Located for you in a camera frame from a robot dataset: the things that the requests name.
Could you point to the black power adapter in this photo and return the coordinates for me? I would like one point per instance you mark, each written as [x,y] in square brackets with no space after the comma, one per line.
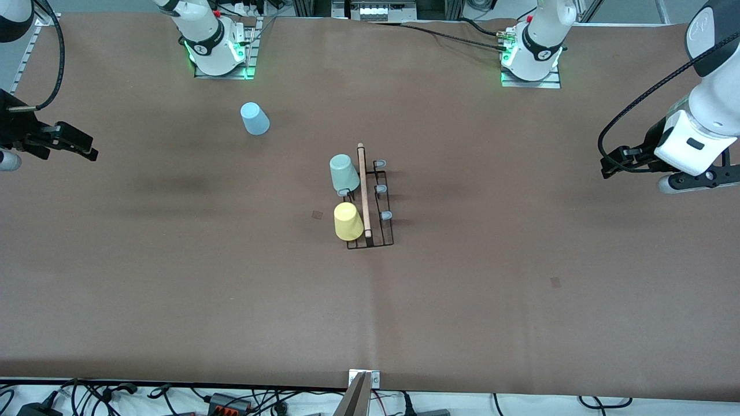
[37,409]

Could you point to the slanted aluminium extrusion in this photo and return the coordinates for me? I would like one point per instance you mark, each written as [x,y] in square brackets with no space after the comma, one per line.
[663,11]

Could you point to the yellow plastic cup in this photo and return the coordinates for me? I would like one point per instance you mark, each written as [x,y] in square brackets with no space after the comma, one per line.
[348,222]

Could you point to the grey camera stand pole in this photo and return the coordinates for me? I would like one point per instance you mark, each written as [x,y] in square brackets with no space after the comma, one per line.
[354,401]

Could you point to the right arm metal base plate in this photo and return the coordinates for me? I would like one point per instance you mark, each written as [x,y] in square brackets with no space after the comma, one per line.
[225,75]

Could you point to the power strip with plugs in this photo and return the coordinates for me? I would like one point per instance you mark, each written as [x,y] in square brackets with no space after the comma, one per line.
[248,7]

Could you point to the silver metal bracket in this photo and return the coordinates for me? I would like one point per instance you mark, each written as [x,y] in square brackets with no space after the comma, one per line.
[374,378]

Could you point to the grey box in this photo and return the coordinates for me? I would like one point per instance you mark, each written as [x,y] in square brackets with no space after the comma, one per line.
[432,412]

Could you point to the aluminium table edge rail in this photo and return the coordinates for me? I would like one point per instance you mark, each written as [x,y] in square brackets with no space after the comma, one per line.
[26,58]

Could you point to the light blue plastic cup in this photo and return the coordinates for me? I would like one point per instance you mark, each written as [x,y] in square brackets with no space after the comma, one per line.
[255,120]

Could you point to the white power strip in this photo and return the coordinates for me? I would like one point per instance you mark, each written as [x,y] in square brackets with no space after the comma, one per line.
[378,10]

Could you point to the black orange connector box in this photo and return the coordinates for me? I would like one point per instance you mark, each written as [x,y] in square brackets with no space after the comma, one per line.
[228,402]

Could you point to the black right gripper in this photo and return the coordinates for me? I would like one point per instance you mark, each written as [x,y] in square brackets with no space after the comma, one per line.
[13,130]

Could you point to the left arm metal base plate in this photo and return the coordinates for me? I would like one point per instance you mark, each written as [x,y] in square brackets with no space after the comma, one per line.
[532,84]

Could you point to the pale green plastic cup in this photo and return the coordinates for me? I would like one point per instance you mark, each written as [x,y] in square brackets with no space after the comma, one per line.
[344,170]

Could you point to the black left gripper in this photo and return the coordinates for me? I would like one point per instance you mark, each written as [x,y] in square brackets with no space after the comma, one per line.
[650,144]

